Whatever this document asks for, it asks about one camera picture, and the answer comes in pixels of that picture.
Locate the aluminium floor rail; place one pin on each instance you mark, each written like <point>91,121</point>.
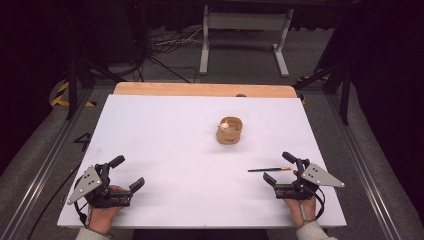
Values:
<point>363,166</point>
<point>43,170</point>

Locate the white board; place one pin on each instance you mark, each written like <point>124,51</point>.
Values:
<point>173,150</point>

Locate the black tripod stand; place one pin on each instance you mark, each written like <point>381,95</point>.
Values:
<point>72,90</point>
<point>345,96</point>

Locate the person's right hand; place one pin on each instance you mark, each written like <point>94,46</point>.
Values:
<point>301,210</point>

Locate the black cabinet with red light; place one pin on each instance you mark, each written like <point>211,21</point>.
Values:
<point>138,30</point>

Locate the thin dark pencil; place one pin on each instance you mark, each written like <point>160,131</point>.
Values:
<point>266,169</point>

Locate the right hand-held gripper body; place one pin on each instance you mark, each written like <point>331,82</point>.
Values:
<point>320,176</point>

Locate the person's left hand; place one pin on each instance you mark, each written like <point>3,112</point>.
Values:
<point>101,218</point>

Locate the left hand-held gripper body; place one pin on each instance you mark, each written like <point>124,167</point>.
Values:
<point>87,183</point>

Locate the wooden pen holder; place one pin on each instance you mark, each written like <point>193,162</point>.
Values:
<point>229,136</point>

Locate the grey metal stand frame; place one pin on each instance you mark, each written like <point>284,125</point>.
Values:
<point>246,20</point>

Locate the wooden table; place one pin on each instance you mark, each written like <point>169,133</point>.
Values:
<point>200,89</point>

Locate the yellow black floor tape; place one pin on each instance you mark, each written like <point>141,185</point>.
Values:
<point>60,96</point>

